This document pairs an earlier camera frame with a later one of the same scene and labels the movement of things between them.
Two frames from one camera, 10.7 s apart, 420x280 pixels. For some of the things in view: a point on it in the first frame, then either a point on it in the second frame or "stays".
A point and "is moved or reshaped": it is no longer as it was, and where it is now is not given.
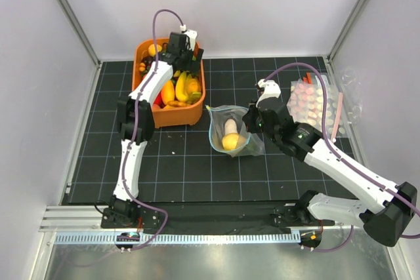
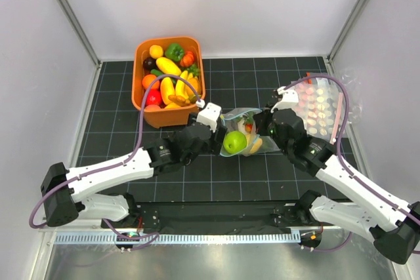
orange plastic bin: (180, 115) stays
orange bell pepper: (193, 85) stays
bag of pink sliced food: (305, 105) stays
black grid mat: (181, 165) stays
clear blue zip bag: (228, 133) is moved or reshaped
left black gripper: (193, 65) -> (214, 145)
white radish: (230, 126) -> (241, 126)
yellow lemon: (151, 49) stays
